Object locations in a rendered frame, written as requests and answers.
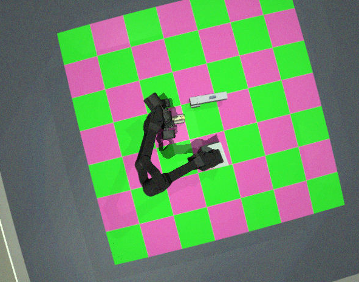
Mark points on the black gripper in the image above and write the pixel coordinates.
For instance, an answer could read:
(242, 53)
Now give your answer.
(168, 134)

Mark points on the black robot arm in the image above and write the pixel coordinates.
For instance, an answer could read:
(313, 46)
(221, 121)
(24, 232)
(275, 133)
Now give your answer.
(158, 182)

